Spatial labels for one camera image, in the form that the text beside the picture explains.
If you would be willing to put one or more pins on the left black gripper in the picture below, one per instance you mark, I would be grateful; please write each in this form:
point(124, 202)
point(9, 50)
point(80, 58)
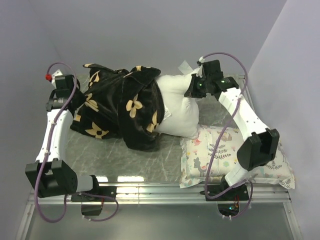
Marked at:
point(82, 97)

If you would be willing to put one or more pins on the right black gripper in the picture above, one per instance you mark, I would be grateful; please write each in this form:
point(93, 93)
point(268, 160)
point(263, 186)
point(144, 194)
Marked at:
point(192, 92)

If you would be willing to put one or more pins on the white pillow insert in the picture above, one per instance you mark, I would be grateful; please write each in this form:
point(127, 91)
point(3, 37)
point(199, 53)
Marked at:
point(184, 118)

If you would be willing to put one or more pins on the black floral plush pillowcase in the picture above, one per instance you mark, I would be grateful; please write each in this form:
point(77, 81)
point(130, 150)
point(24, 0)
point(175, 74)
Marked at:
point(121, 103)

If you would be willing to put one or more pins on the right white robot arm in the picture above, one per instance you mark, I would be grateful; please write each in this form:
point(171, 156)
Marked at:
point(259, 141)

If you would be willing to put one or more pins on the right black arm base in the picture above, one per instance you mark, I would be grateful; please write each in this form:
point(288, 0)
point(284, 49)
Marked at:
point(225, 197)

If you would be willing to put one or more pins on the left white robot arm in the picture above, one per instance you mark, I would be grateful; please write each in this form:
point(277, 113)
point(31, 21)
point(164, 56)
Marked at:
point(50, 175)

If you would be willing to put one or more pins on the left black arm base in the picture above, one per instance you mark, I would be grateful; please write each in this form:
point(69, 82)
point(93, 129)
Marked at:
point(92, 202)

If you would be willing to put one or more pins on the animal print white pillow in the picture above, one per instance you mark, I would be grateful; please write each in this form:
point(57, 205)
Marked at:
point(196, 156)

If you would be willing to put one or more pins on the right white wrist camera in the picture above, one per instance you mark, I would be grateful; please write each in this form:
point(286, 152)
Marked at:
point(186, 69)

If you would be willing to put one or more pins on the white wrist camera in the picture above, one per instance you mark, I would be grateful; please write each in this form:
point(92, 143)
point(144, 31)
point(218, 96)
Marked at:
point(186, 69)
point(53, 76)

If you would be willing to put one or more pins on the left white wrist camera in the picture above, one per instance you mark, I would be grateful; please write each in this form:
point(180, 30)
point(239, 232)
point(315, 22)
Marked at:
point(53, 76)

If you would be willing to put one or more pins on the aluminium mounting rail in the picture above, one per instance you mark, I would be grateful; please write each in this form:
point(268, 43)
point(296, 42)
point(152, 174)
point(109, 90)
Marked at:
point(170, 193)

